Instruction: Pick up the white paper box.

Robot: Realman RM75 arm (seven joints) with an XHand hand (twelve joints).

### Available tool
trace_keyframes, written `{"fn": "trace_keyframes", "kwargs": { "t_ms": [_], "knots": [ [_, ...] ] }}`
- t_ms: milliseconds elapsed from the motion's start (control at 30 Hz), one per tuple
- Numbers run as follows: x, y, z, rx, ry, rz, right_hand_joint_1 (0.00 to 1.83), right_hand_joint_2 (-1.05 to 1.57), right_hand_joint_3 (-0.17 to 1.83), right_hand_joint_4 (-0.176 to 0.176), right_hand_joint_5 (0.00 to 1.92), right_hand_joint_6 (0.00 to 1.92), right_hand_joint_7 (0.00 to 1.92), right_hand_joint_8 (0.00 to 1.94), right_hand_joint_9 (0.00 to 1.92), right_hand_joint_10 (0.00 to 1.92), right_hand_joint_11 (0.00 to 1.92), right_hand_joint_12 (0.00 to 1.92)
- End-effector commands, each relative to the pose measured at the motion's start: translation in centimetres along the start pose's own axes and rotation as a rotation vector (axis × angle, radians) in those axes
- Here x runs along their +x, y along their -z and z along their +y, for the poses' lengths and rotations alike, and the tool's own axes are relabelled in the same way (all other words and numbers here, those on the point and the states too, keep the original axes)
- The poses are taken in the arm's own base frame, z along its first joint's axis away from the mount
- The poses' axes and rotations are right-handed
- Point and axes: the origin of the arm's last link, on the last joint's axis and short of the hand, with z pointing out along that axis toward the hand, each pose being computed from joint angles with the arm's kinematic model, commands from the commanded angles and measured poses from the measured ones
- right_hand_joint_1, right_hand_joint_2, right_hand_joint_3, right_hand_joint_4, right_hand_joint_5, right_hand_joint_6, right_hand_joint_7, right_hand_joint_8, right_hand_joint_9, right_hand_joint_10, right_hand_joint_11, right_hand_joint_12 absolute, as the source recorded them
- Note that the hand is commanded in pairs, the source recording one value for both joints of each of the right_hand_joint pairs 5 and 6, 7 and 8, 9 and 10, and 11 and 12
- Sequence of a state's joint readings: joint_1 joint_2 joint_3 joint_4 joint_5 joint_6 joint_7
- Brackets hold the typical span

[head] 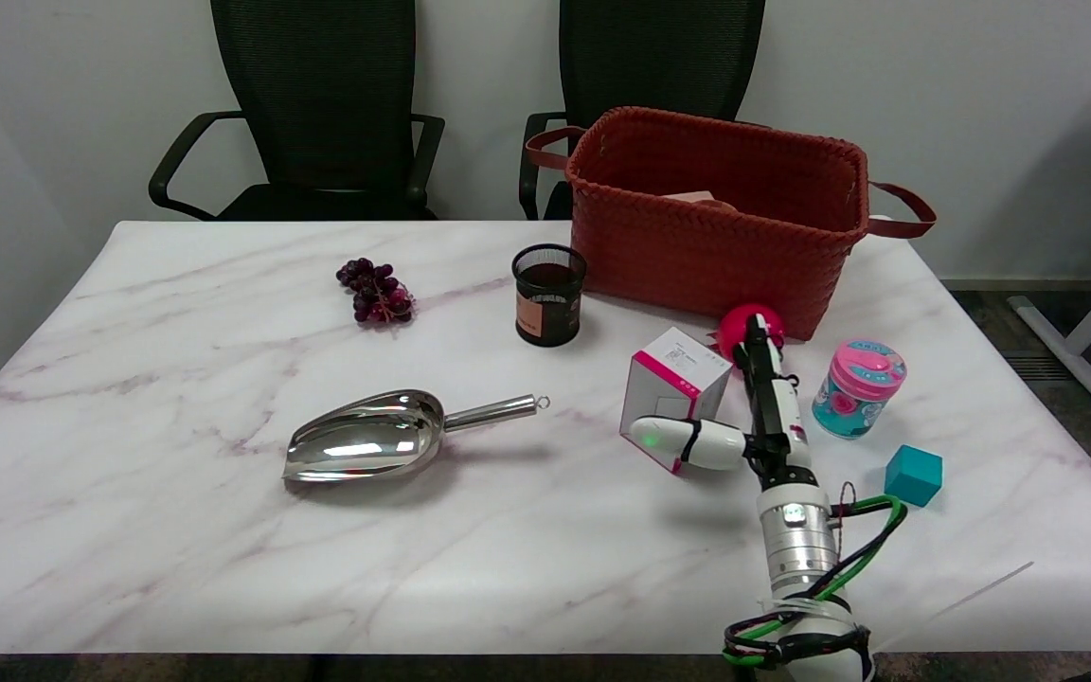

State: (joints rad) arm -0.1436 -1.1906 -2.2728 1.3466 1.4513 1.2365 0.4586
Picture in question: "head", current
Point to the purple grape bunch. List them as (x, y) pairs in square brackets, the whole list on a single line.
[(377, 294)]

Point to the teal cube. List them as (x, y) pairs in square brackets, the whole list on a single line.
[(913, 475)]

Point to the black mesh office chair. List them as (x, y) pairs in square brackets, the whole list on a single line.
[(318, 95), (659, 57)]

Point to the white desk leg frame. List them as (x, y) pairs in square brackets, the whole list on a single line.
[(1081, 341)]

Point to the tan object inside basket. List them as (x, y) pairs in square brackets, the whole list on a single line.
[(697, 198)]

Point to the pink ball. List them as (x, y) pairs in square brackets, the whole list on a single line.
[(730, 327)]

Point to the white paper box pink edges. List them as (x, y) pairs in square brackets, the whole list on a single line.
[(673, 379)]

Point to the black mesh pen cup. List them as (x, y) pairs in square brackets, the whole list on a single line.
[(548, 298)]

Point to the shiny metal scoop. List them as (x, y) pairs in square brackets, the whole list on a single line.
[(366, 440)]

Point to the pink teal printed cup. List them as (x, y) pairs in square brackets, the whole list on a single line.
[(856, 393)]

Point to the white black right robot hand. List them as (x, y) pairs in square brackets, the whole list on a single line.
[(778, 407)]

